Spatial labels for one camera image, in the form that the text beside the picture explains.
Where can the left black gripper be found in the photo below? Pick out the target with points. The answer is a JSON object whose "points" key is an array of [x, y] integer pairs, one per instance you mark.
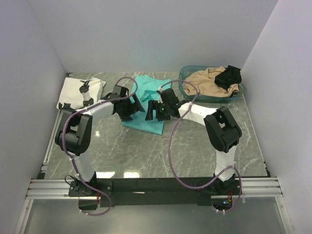
{"points": [[134, 107]]}

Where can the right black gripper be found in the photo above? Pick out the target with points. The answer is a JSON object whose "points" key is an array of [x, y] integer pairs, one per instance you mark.
{"points": [[152, 105]]}

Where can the teal t shirt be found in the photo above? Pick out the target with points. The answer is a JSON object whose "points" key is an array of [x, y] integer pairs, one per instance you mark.
{"points": [[147, 90]]}

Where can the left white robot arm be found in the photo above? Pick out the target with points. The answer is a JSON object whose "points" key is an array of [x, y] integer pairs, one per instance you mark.
{"points": [[75, 129]]}

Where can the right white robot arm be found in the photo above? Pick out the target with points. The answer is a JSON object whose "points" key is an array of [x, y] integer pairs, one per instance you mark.
{"points": [[223, 131]]}

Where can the teal plastic basket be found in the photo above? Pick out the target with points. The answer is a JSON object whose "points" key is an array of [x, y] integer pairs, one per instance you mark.
{"points": [[190, 69]]}

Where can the beige t shirt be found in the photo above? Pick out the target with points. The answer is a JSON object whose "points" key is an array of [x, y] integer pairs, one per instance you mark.
{"points": [[204, 82]]}

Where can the folded white t shirt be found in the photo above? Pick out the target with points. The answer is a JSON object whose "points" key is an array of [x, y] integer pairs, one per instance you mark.
{"points": [[77, 93]]}

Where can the black base beam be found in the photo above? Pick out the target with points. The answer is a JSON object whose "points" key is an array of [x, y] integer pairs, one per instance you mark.
{"points": [[162, 191]]}

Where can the black t shirt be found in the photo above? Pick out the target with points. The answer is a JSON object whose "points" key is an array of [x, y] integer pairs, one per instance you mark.
{"points": [[230, 76]]}

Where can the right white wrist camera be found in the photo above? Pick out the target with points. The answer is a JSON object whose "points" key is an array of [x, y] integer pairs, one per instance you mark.
{"points": [[159, 91]]}

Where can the aluminium rail frame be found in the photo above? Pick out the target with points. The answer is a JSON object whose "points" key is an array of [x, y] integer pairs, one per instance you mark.
{"points": [[118, 152]]}

